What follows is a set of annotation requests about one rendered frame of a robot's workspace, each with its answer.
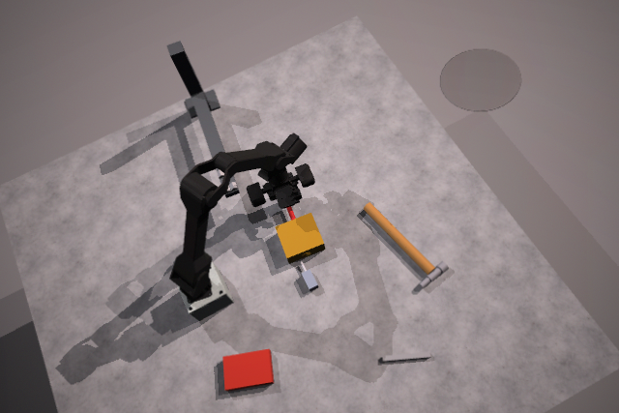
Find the red cylinder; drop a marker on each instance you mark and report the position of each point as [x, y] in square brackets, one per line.
[290, 212]

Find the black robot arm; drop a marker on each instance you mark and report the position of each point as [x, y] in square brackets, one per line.
[192, 266]

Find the red rectangular block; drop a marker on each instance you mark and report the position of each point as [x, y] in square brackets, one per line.
[248, 370]

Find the hammer with orange handle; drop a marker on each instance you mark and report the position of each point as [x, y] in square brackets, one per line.
[432, 272]

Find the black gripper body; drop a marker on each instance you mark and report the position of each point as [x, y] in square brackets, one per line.
[256, 193]

